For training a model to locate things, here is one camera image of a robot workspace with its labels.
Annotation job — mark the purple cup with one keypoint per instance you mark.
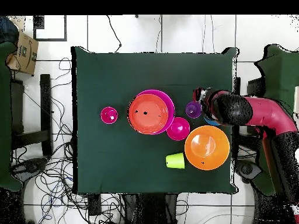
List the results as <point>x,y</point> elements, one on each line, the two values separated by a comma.
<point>192,110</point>

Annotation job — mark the blue bowl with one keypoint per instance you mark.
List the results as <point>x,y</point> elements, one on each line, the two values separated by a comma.
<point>210,122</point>

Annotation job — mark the wide red-orange bowl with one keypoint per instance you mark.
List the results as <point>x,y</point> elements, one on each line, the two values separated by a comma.
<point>147,116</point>

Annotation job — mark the large orange bowl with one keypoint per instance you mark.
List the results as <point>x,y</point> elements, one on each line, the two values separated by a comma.
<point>210,158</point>

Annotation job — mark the green cup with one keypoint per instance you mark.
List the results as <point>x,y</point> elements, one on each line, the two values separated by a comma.
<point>175,161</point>

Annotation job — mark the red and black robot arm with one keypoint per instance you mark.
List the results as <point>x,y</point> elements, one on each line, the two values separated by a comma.
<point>268,112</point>

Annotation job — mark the large pink bowl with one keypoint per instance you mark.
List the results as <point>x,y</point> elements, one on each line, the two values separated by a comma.
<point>171,105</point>

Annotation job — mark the small crimson bowl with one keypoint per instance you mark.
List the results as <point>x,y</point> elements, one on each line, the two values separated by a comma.
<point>178,130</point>

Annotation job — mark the green covered side table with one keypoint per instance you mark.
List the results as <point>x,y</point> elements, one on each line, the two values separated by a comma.
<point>280,74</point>
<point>4,116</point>

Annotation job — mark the crimson cup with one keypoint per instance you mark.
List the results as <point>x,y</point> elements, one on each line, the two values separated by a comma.
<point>106,114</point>

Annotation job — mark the dark green tablecloth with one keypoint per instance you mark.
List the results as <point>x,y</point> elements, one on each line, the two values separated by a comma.
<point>105,77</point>

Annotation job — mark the black power strip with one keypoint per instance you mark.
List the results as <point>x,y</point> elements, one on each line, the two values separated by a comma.
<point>94,205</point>

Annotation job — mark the cardboard box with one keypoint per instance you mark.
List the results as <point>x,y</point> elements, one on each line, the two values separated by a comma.
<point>22,54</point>

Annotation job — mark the dark blue bag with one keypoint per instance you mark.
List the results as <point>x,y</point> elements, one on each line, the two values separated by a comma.
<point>7,30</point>

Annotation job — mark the black pedestal leg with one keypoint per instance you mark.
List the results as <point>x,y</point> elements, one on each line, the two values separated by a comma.
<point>247,169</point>
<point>30,166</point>

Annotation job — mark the square black floor frame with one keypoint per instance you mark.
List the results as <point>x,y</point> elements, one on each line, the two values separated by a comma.
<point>65,28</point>

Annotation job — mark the black wooden frame stand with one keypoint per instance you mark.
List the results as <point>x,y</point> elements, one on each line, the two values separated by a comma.
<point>45,105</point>

